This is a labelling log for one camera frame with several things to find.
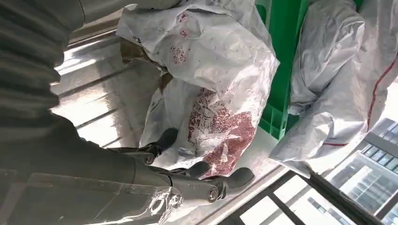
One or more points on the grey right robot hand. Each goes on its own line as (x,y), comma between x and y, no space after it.
(77,174)

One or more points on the steel scale tray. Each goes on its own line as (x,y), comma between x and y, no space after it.
(93,102)

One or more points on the green plastic crate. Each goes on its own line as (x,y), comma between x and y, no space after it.
(283,62)

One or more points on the large white printed sack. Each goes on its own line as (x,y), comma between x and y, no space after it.
(357,108)

